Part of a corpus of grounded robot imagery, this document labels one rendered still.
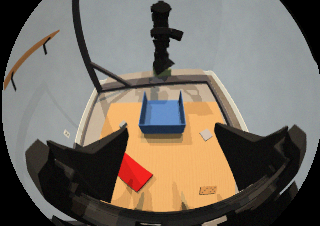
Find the small grey flat square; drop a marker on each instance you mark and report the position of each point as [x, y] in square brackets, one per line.
[206, 134]

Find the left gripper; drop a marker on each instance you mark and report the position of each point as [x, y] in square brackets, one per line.
[162, 40]

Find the blue open tray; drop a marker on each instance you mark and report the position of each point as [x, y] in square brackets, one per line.
[162, 116]

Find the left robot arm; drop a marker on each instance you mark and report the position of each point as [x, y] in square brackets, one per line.
[161, 14]

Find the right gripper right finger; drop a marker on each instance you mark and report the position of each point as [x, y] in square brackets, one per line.
[245, 152]

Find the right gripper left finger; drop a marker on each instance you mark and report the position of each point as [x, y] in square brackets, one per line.
[98, 163]

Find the red rectangular block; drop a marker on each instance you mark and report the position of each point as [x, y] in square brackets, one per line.
[133, 174]

